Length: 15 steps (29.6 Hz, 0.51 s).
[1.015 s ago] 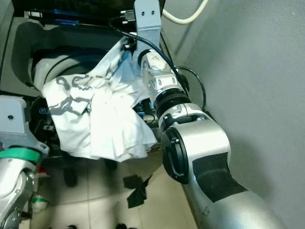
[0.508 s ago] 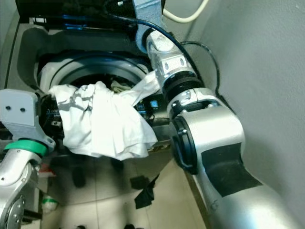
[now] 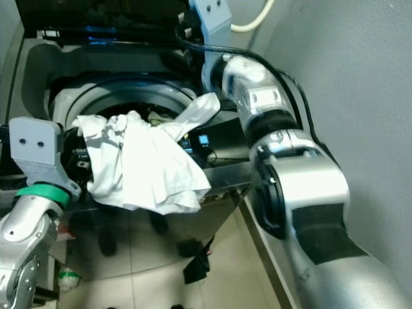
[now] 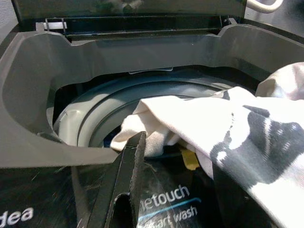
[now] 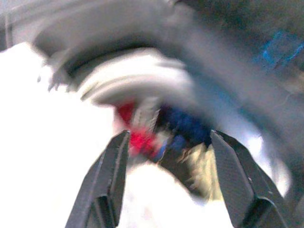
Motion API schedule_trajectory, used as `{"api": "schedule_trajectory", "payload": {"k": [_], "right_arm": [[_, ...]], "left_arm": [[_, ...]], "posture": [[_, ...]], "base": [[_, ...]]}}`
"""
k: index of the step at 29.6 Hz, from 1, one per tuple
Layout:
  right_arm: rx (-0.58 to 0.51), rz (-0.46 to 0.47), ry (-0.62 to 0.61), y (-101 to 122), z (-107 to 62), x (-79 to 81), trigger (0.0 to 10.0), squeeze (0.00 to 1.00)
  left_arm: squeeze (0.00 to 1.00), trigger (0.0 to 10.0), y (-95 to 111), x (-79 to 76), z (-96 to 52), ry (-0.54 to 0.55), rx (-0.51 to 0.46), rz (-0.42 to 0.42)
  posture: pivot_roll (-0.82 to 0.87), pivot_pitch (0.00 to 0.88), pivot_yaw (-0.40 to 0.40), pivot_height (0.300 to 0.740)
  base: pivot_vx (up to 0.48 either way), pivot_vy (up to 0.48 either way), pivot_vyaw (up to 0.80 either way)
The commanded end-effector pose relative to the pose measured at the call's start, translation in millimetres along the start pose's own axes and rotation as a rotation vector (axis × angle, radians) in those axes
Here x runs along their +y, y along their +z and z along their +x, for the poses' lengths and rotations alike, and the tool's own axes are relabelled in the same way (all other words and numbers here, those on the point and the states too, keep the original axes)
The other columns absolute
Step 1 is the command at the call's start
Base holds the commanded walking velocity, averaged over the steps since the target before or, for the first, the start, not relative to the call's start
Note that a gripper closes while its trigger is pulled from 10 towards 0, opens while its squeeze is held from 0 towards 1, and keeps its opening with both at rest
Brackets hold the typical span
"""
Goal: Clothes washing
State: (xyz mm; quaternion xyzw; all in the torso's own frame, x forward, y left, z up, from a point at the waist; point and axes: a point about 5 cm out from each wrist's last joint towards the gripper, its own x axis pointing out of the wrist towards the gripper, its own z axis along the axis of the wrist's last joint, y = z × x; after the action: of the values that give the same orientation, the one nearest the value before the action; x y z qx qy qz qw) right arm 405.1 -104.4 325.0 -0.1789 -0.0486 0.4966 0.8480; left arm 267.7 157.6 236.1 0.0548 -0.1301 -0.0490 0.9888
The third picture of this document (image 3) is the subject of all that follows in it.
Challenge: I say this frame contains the white shirt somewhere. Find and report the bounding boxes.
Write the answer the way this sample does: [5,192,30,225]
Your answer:
[72,92,221,216]

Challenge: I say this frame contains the grey top-load washing machine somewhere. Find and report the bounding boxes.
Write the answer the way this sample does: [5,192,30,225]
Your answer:
[0,0,255,284]

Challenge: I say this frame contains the dark glass washer lid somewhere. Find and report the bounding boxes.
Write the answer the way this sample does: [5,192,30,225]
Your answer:
[16,0,191,47]

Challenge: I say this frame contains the black washer control panel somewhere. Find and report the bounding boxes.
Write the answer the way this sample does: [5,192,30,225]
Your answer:
[0,116,240,178]

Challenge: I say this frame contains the white bottle with green band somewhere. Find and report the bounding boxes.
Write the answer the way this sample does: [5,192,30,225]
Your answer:
[57,269,83,292]

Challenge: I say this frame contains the small black floor object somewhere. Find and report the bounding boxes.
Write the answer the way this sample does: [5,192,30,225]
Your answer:
[182,239,214,285]

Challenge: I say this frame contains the silver floor edge strip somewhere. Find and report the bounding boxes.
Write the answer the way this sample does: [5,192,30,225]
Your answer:
[237,195,295,309]

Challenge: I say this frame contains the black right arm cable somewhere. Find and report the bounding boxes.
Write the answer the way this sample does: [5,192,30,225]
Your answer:
[175,26,339,162]

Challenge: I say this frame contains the cream water hose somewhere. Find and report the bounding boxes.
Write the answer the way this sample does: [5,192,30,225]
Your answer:
[230,0,271,34]

